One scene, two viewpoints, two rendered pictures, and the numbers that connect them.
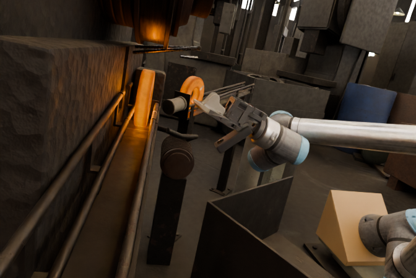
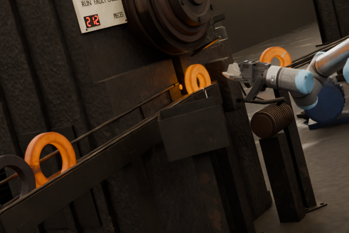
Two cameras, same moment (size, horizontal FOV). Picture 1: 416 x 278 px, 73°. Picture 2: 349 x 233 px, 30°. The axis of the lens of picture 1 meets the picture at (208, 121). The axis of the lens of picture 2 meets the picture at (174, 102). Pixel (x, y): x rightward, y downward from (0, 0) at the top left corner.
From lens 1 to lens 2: 214 cm
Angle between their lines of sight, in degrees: 46
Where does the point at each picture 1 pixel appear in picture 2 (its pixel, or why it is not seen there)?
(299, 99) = not seen: outside the picture
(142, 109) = (190, 89)
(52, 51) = (106, 81)
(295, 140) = (290, 76)
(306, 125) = (320, 59)
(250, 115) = (256, 69)
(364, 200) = not seen: outside the picture
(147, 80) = (188, 72)
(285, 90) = not seen: outside the picture
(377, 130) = (341, 45)
